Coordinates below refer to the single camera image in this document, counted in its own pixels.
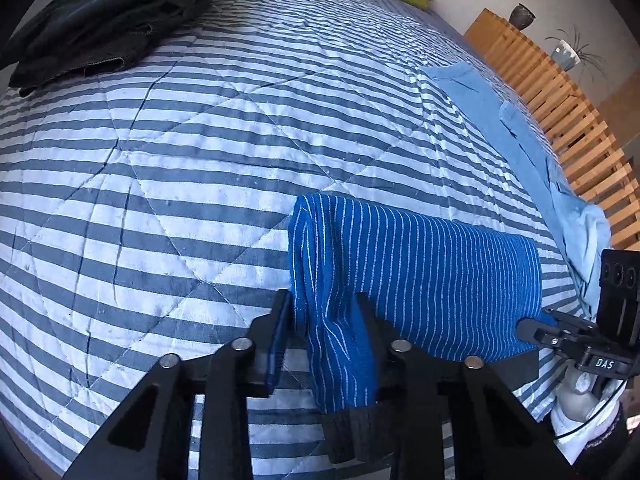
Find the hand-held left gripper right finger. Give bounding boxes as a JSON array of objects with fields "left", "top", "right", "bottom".
[{"left": 352, "top": 292, "right": 576, "bottom": 480}]

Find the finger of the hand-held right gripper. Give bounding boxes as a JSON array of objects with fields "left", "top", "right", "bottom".
[
  {"left": 541, "top": 309, "right": 602, "bottom": 333},
  {"left": 515, "top": 316, "right": 588, "bottom": 361}
]

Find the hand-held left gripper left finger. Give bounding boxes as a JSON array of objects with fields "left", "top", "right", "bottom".
[{"left": 60, "top": 287, "right": 296, "bottom": 480}]

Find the blue striped sweater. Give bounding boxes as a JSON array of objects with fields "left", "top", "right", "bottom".
[{"left": 288, "top": 192, "right": 559, "bottom": 464}]

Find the person's right forearm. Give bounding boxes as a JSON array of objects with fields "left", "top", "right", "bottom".
[{"left": 549, "top": 400, "right": 628, "bottom": 468}]

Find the pale blue shirt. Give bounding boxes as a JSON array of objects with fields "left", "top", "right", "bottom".
[{"left": 546, "top": 154, "right": 614, "bottom": 320}]

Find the wooden door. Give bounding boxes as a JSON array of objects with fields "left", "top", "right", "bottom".
[{"left": 595, "top": 91, "right": 640, "bottom": 147}]

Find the striped quilted bedspread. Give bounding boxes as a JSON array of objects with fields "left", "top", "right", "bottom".
[{"left": 0, "top": 0, "right": 601, "bottom": 480}]

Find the light blue cloth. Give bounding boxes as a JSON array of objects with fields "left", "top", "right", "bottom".
[{"left": 419, "top": 63, "right": 568, "bottom": 243}]

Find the potted plant in pale pot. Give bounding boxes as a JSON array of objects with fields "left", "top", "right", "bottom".
[{"left": 544, "top": 25, "right": 609, "bottom": 82}]

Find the dark ceramic vase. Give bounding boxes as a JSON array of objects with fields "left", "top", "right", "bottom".
[{"left": 509, "top": 3, "right": 536, "bottom": 30}]

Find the dark grey folded garment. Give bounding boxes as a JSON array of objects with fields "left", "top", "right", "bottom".
[{"left": 7, "top": 0, "right": 221, "bottom": 99}]

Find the thin black cable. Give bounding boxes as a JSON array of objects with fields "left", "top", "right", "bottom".
[{"left": 551, "top": 377, "right": 628, "bottom": 443}]

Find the wooden slatted bed rail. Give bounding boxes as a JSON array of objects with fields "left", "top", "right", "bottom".
[{"left": 463, "top": 7, "right": 640, "bottom": 252}]

